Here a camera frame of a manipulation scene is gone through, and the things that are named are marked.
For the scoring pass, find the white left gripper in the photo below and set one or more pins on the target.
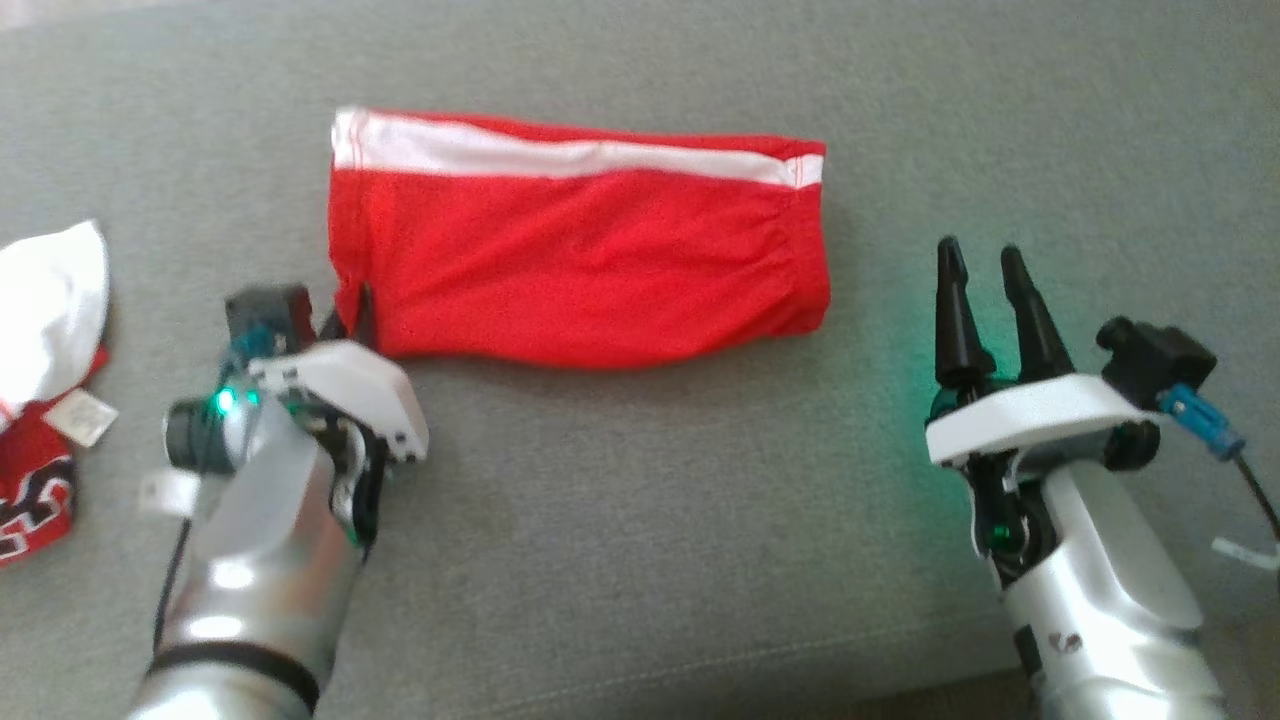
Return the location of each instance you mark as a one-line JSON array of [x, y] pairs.
[[370, 390]]

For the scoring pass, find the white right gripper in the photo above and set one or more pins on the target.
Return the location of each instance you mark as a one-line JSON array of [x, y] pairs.
[[1030, 415]]

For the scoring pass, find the red shorts with white stripe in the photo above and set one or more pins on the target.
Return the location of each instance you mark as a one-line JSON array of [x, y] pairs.
[[580, 270]]

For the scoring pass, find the red white basketball jersey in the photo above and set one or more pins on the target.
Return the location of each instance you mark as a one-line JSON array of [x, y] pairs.
[[50, 290]]

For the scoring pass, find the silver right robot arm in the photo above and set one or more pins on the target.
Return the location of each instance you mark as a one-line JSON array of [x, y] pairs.
[[1100, 590]]

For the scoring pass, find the grey fabric sofa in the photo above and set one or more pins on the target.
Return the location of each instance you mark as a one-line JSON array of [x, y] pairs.
[[650, 520]]

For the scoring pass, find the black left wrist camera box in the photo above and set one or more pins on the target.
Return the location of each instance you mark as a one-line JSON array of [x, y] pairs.
[[270, 310]]

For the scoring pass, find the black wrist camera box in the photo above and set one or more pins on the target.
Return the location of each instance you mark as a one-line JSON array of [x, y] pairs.
[[270, 310], [1155, 355]]

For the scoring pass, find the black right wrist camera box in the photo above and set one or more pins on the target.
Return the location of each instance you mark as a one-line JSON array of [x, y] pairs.
[[1155, 355]]

